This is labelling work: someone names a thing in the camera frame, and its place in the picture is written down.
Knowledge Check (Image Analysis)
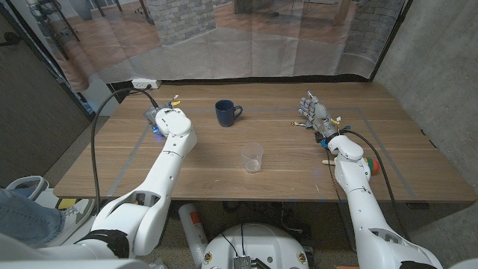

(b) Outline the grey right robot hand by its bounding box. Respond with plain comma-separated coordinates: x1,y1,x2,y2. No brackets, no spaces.
297,90,339,137

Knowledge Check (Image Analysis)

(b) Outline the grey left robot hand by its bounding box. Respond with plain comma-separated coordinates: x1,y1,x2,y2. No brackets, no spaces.
143,105,169,137

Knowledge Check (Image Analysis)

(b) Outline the clear plastic cup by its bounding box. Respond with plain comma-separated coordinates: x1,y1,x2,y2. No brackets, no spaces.
240,142,264,174

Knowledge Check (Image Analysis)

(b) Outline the white power strip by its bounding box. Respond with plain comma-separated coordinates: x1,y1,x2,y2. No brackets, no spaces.
131,78,163,90

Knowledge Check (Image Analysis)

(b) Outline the navy blue mug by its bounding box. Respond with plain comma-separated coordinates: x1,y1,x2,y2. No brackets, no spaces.
214,99,243,128

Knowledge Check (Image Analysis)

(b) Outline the wooden maraca with red-green head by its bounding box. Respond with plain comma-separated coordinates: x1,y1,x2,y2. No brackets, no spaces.
321,156,381,176

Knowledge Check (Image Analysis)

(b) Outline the printed room backdrop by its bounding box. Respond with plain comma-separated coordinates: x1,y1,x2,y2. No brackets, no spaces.
7,0,408,93

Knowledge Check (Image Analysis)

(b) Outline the white cylinder with orange label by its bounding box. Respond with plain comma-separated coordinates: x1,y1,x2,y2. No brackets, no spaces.
178,202,209,259

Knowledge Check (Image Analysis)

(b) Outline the white sneaker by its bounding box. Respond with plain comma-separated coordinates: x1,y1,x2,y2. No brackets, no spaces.
44,197,96,249

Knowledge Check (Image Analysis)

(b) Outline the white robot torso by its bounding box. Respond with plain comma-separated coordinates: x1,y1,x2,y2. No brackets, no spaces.
200,223,310,269

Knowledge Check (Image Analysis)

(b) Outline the person's leg in jeans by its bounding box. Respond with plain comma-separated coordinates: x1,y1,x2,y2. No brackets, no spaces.
0,188,66,247

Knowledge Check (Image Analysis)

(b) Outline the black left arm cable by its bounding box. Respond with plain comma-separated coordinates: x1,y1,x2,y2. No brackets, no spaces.
90,87,161,216

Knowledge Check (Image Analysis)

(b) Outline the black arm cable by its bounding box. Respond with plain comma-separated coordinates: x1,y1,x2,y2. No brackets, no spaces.
90,87,161,216
341,129,412,244

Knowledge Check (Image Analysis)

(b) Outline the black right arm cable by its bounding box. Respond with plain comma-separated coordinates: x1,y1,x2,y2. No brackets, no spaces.
341,129,412,244

